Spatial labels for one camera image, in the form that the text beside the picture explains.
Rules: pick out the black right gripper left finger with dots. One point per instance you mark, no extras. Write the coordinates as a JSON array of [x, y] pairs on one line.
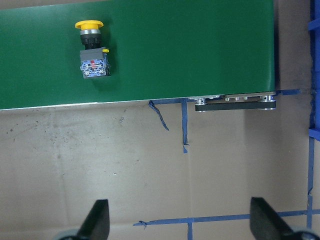
[[96, 225]]

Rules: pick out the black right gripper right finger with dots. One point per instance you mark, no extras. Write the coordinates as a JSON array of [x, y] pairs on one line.
[[266, 224]]

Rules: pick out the yellow push button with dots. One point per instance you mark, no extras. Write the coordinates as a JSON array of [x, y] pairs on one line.
[[94, 58]]

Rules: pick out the blue plastic bin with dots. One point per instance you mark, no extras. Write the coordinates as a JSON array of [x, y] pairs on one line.
[[314, 30]]

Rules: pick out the green conveyor belt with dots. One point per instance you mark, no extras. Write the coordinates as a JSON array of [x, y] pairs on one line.
[[159, 49]]

